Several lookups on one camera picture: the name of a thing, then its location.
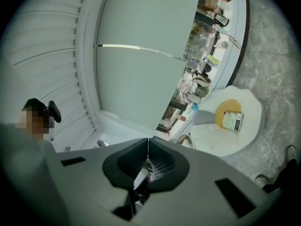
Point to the window with black frame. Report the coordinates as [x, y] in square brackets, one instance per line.
[200, 41]

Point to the yellow green bottle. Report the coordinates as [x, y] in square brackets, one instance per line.
[213, 59]

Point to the person's white shoe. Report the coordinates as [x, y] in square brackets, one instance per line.
[261, 179]
[292, 152]

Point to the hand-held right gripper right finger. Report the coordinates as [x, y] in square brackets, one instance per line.
[207, 196]

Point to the black head-worn camera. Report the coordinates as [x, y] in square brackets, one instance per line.
[54, 112]

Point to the brown cardboard box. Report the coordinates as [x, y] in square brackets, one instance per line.
[211, 2]

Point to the person's head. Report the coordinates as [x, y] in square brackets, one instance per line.
[35, 123]

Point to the steel kettle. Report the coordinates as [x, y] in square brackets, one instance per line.
[222, 20]

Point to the olive green bag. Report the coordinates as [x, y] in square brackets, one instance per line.
[201, 92]

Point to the small red object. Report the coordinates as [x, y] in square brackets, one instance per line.
[168, 132]

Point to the white cushioned armchair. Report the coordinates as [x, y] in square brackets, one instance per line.
[249, 116]

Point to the spiral-bound pale green booklet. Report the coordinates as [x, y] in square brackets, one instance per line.
[232, 122]

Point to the pile of light clothes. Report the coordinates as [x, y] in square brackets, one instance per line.
[185, 89]

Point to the white roller blind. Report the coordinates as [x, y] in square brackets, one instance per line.
[131, 86]
[145, 15]

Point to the round wooden rim side table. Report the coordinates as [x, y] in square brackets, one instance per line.
[184, 139]

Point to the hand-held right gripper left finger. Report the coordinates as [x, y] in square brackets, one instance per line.
[94, 180]

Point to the orange drink bottle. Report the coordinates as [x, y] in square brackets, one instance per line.
[182, 118]

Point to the yellow cushion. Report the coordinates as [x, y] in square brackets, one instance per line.
[222, 114]

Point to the grey cushion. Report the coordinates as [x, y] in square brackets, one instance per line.
[204, 118]

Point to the blue crumpled bag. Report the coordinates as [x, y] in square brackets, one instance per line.
[195, 106]

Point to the white slatted blind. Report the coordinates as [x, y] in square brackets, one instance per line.
[42, 43]

